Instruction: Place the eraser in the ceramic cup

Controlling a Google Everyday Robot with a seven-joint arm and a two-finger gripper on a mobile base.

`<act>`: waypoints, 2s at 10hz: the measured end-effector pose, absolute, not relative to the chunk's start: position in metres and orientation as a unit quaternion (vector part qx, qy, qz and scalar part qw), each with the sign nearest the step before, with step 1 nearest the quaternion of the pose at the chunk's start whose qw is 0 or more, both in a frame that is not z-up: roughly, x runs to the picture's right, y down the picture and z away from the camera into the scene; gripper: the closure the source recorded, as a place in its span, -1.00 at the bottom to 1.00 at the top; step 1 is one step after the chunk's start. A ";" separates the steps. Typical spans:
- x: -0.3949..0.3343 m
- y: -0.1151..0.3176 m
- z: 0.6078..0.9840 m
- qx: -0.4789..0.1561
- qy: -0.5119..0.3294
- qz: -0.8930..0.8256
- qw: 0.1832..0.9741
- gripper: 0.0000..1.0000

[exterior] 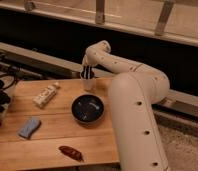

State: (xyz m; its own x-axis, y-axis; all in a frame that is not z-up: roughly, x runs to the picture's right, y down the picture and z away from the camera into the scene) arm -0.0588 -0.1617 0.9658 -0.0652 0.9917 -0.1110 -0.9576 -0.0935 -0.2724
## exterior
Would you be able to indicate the dark striped gripper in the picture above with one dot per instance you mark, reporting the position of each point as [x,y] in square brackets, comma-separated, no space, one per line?
[87,72]

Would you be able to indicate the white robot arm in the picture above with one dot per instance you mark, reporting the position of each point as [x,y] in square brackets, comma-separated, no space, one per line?
[132,92]

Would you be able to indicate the black round bowl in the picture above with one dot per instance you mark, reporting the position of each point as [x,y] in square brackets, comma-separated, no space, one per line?
[87,108]

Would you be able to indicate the red chili pepper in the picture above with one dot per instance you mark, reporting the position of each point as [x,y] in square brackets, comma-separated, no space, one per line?
[72,153]

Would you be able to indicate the metal window frame rail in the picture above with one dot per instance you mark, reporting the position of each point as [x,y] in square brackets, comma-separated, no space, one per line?
[171,20]

